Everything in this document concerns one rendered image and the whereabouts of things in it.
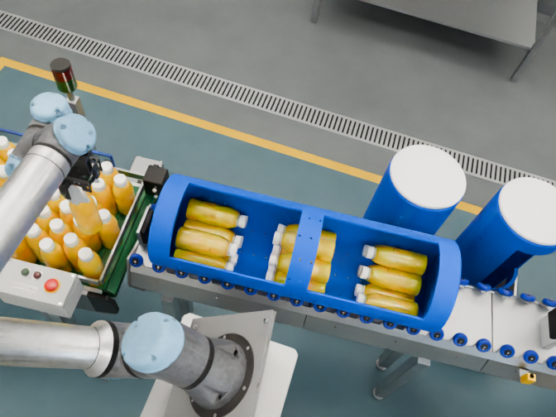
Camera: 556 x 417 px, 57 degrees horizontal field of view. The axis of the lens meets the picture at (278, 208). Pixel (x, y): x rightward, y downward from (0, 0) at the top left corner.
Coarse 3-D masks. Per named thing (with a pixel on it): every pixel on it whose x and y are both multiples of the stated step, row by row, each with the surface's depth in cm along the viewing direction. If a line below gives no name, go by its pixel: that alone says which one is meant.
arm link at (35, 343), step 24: (0, 336) 89; (24, 336) 92; (48, 336) 96; (72, 336) 99; (96, 336) 103; (120, 336) 106; (0, 360) 90; (24, 360) 93; (48, 360) 96; (72, 360) 99; (96, 360) 103; (120, 360) 104
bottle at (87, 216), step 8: (72, 208) 136; (80, 208) 136; (88, 208) 137; (96, 208) 142; (80, 216) 138; (88, 216) 139; (96, 216) 143; (80, 224) 142; (88, 224) 142; (96, 224) 145; (88, 232) 146; (96, 232) 148
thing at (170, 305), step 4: (164, 296) 192; (168, 296) 192; (172, 296) 193; (164, 300) 192; (168, 300) 192; (172, 300) 192; (176, 300) 198; (164, 304) 196; (168, 304) 195; (172, 304) 194; (176, 304) 200; (164, 308) 199; (168, 308) 198; (172, 308) 197; (176, 308) 202; (164, 312) 203; (168, 312) 202; (172, 312) 201; (176, 312) 204; (172, 316) 205; (176, 316) 207; (180, 316) 217; (180, 320) 220
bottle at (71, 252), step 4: (80, 240) 155; (64, 244) 154; (76, 244) 153; (80, 244) 154; (84, 244) 156; (64, 248) 154; (68, 248) 153; (72, 248) 153; (76, 248) 153; (80, 248) 154; (68, 252) 154; (72, 252) 153; (76, 252) 154; (68, 256) 156; (72, 256) 155; (76, 256) 155; (72, 260) 157; (76, 260) 157; (72, 264) 160; (76, 264) 159; (76, 268) 162; (80, 272) 165
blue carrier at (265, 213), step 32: (192, 192) 166; (224, 192) 150; (160, 224) 143; (256, 224) 169; (288, 224) 168; (320, 224) 145; (352, 224) 162; (384, 224) 152; (160, 256) 147; (256, 256) 168; (352, 256) 169; (448, 256) 144; (256, 288) 151; (288, 288) 146; (352, 288) 166; (448, 288) 141; (384, 320) 152; (416, 320) 146
